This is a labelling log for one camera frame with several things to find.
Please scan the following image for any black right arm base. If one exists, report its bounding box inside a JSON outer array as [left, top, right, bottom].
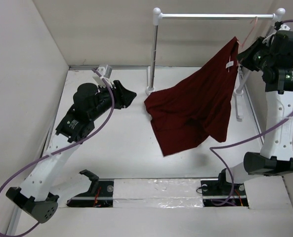
[[196, 169, 249, 207]]

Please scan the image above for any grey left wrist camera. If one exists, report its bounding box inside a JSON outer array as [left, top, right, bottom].
[[97, 64, 113, 79]]

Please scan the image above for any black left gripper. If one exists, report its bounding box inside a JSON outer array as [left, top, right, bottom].
[[89, 80, 136, 121]]

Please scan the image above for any white clothes rack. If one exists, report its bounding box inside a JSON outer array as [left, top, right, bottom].
[[145, 7, 286, 123]]

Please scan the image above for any pink wire hanger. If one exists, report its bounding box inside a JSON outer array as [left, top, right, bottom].
[[226, 16, 258, 74]]

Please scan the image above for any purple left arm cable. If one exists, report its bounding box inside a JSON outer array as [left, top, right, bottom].
[[0, 68, 117, 237]]

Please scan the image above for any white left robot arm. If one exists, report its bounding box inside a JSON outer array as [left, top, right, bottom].
[[6, 80, 137, 223]]

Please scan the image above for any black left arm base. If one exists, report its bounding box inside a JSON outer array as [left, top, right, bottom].
[[67, 169, 115, 208]]

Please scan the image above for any dark red t shirt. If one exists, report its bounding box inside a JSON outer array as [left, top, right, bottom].
[[144, 37, 239, 156]]

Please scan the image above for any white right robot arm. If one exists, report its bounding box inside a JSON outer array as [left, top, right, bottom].
[[216, 30, 293, 194]]

